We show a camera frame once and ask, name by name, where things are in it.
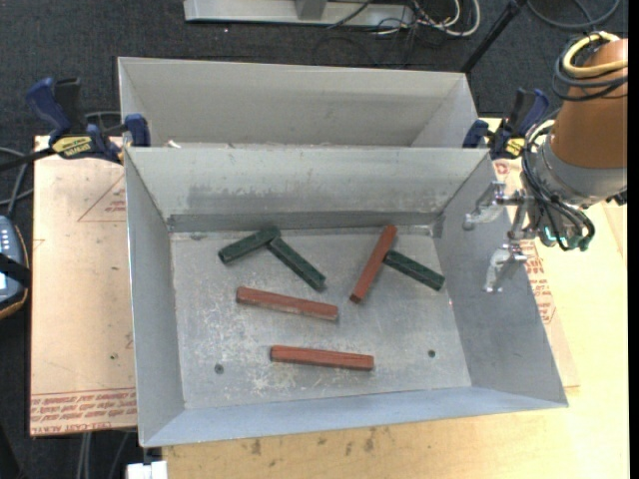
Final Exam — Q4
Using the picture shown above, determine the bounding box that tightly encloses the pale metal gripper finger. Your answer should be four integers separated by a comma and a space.
462, 181, 506, 231
482, 248, 527, 294

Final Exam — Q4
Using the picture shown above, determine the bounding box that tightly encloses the dark green flat block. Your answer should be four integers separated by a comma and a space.
267, 237, 328, 292
381, 248, 447, 292
218, 225, 283, 265

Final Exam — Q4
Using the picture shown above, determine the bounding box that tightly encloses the red-brown flat block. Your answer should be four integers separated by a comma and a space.
235, 285, 340, 323
269, 344, 376, 373
348, 224, 399, 305

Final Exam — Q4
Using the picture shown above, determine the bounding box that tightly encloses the grey metal bin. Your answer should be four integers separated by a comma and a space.
117, 56, 570, 449

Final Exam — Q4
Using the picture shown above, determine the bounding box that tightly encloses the brown cardboard board, red print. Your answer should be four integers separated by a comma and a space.
28, 135, 583, 438

